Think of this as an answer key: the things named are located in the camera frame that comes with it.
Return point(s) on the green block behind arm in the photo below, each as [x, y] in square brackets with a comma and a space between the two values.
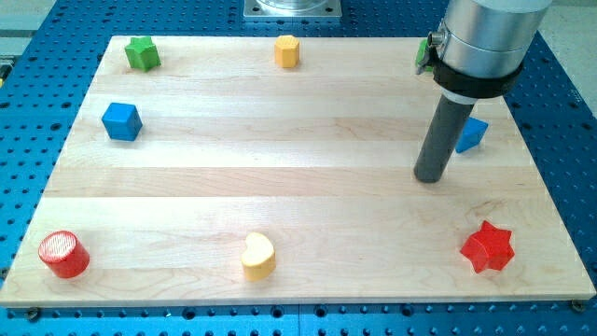
[422, 60]

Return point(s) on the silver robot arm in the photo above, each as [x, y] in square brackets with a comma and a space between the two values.
[478, 49]

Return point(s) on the light wooden board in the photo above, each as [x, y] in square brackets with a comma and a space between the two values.
[318, 158]

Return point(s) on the yellow heart block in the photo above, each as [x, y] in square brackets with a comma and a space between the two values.
[259, 258]

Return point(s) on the yellow hexagon block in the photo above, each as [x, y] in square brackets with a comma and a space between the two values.
[286, 51]

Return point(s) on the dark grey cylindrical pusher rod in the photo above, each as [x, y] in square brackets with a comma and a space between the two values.
[441, 139]

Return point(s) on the blue triangular block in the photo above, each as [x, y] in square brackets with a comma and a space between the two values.
[471, 135]

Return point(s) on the blue cube block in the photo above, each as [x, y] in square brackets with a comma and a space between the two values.
[122, 121]

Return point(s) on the green star block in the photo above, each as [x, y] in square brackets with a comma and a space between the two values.
[142, 53]

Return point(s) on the red star block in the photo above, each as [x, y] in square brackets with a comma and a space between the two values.
[488, 248]

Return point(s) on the red cylinder block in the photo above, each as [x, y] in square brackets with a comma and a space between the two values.
[64, 254]

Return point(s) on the blue perforated metal table plate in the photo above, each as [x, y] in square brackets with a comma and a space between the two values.
[553, 105]

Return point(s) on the left board clamp screw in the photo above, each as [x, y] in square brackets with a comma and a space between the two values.
[32, 314]

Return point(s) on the board clamp screw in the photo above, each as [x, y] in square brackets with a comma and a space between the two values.
[577, 306]
[32, 314]

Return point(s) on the right board clamp screw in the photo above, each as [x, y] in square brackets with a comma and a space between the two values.
[577, 306]

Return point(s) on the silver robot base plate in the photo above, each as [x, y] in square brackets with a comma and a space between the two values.
[269, 9]

